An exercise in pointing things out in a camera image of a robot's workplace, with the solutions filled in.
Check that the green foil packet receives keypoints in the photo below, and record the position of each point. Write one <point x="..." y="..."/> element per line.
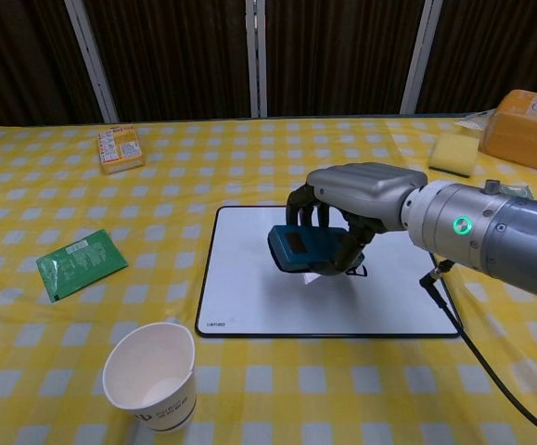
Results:
<point x="80" y="264"/>

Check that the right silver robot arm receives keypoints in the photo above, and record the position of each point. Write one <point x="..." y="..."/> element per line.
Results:
<point x="504" y="232"/>

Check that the clear plastic bag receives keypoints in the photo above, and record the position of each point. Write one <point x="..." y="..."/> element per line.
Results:
<point x="474" y="121"/>

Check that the orange cat print tissue pack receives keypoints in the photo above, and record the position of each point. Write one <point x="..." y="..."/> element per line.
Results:
<point x="523" y="134"/>

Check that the white partition post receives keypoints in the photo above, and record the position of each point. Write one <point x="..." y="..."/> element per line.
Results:
<point x="256" y="58"/>
<point x="416" y="55"/>
<point x="92" y="60"/>

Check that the orange snack box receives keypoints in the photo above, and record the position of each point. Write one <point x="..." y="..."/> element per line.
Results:
<point x="122" y="148"/>

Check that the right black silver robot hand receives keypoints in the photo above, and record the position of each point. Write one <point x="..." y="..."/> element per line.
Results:
<point x="365" y="190"/>

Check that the white paper cup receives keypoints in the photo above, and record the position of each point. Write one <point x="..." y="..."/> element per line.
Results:
<point x="152" y="371"/>

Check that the yellow sponge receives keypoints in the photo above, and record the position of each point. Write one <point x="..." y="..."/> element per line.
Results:
<point x="453" y="153"/>

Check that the yellow white checkered tablecloth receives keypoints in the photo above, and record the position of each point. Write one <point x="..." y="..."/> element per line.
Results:
<point x="268" y="394"/>

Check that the blue whiteboard eraser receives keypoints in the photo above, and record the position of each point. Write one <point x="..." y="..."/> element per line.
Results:
<point x="296" y="243"/>

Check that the white board with black frame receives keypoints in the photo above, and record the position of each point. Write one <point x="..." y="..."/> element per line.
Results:
<point x="249" y="296"/>

